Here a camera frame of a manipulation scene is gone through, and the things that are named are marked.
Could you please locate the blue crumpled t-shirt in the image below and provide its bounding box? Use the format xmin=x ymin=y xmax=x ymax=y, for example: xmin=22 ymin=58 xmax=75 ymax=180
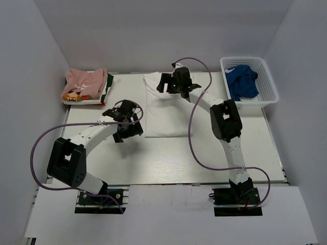
xmin=225 ymin=65 xmax=259 ymax=102

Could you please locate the folded white green t-shirt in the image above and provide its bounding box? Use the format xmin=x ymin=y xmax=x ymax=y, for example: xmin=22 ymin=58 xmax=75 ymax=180
xmin=61 ymin=73 xmax=114 ymax=106

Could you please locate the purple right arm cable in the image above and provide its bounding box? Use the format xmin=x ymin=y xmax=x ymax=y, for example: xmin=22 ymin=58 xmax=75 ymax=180
xmin=172 ymin=57 xmax=272 ymax=210

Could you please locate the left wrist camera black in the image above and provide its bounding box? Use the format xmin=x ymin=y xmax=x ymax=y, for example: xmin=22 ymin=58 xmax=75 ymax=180
xmin=102 ymin=100 xmax=137 ymax=122

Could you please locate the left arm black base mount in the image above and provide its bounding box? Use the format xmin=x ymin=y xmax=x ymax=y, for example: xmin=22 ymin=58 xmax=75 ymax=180
xmin=75 ymin=186 xmax=130 ymax=214

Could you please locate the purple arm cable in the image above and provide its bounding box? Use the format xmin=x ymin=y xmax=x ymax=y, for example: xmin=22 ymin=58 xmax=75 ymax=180
xmin=30 ymin=100 xmax=145 ymax=214
xmin=172 ymin=57 xmax=272 ymax=210

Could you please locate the folded pink t-shirt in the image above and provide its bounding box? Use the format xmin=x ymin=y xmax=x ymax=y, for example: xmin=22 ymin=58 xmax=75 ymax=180
xmin=61 ymin=68 xmax=108 ymax=101

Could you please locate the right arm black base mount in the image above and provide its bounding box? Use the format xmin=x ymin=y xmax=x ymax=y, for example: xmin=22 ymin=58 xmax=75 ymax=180
xmin=208 ymin=188 xmax=263 ymax=217

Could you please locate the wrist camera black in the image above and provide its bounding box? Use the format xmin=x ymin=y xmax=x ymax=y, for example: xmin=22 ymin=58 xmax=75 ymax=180
xmin=102 ymin=100 xmax=137 ymax=122
xmin=173 ymin=67 xmax=192 ymax=86

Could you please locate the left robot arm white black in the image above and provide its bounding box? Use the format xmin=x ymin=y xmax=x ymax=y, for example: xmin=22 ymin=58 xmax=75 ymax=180
xmin=46 ymin=113 xmax=143 ymax=204

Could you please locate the white plastic basket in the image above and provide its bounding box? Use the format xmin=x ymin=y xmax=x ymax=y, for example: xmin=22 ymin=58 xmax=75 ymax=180
xmin=220 ymin=57 xmax=279 ymax=110

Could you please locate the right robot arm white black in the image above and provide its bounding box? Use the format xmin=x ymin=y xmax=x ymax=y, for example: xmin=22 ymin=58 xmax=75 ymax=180
xmin=156 ymin=72 xmax=253 ymax=204

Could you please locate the white SpongeBob print t-shirt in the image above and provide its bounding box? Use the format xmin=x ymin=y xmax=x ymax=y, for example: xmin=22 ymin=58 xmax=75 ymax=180
xmin=144 ymin=72 xmax=193 ymax=138

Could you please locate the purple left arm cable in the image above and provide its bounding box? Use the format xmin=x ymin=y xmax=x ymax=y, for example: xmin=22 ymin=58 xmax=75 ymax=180
xmin=30 ymin=100 xmax=145 ymax=214

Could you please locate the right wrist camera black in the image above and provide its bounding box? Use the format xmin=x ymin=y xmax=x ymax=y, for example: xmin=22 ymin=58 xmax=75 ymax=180
xmin=173 ymin=67 xmax=192 ymax=86

